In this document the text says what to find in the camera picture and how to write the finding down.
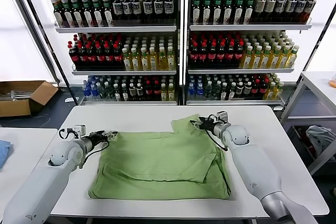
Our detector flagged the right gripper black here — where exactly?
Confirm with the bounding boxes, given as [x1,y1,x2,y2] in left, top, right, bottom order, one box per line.
[189,115,216,132]

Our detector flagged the grey blue crumpled cloth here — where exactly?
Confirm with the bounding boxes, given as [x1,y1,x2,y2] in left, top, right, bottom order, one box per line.
[306,125,336,162]

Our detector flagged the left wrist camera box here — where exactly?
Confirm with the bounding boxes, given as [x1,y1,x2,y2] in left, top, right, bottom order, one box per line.
[72,125,86,139]

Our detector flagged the clear bagged metal parts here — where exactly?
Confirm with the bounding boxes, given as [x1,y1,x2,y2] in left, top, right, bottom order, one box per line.
[0,90,35,102]

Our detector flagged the white label dark drink bottle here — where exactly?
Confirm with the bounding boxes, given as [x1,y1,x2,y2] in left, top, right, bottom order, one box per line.
[274,0,287,23]
[285,0,297,23]
[112,0,124,23]
[131,0,143,23]
[304,0,317,23]
[122,0,133,23]
[164,0,174,23]
[143,0,153,23]
[295,0,307,23]
[153,0,164,23]

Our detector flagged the black metal pole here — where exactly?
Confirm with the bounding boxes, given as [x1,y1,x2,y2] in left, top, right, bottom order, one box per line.
[15,0,79,106]
[285,5,336,110]

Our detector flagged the clear green water bottle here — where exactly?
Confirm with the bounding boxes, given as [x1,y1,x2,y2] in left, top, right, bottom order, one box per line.
[212,81,222,100]
[104,81,114,101]
[98,82,107,100]
[204,81,213,100]

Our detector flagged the green cap dark tea bottle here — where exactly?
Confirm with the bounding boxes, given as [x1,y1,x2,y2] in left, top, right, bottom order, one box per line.
[72,0,85,28]
[81,0,95,28]
[213,0,223,25]
[244,0,255,25]
[62,0,75,28]
[53,0,65,28]
[202,0,212,25]
[234,0,244,25]
[223,0,234,25]
[102,0,114,27]
[192,0,202,25]
[91,0,104,27]

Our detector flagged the white frame side table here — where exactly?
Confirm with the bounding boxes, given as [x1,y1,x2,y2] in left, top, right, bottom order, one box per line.
[279,71,336,176]

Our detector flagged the red cap cola bottle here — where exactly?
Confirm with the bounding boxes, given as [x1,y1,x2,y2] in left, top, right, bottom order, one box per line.
[145,80,154,101]
[225,41,236,69]
[189,41,200,69]
[78,44,89,70]
[234,41,244,69]
[259,79,269,99]
[95,44,106,70]
[217,41,226,69]
[153,80,161,101]
[113,44,124,70]
[251,79,260,99]
[68,41,80,70]
[86,44,97,70]
[207,41,218,69]
[104,44,115,70]
[198,41,208,69]

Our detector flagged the short black camera cable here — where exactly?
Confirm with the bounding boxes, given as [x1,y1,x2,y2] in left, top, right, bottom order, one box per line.
[58,128,75,140]

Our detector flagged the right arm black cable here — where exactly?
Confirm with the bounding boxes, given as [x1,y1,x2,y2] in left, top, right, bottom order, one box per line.
[206,129,228,152]

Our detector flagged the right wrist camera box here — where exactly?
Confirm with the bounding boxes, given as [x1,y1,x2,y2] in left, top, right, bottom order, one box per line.
[216,111,229,123]

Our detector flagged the open cardboard box with parts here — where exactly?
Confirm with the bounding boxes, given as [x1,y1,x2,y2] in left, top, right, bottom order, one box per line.
[0,80,59,118]

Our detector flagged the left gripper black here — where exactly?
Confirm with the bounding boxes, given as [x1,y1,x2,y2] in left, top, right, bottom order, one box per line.
[88,130,118,145]

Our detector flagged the grey window mullion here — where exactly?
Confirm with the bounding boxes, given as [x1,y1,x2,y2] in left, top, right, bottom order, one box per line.
[2,0,61,86]

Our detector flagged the blue folded cloth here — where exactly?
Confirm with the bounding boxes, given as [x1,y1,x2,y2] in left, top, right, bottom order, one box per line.
[0,140,14,170]

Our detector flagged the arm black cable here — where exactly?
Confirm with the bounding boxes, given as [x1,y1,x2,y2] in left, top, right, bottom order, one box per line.
[78,140,110,167]
[206,129,228,152]

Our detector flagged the grey metal shelf unit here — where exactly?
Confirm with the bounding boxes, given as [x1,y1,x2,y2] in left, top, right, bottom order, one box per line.
[36,0,182,106]
[183,0,331,108]

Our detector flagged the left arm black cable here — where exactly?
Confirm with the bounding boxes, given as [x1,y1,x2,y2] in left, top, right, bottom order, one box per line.
[78,140,110,167]

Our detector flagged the beige label dark drink bottle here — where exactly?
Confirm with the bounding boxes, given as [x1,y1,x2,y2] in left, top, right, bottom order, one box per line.
[254,0,266,23]
[264,0,276,23]

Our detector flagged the green polo shirt with print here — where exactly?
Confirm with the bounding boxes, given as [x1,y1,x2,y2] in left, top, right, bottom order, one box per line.
[88,113,232,201]

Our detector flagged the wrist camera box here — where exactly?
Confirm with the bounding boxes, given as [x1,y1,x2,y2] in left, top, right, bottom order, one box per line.
[216,111,229,123]
[72,125,86,139]

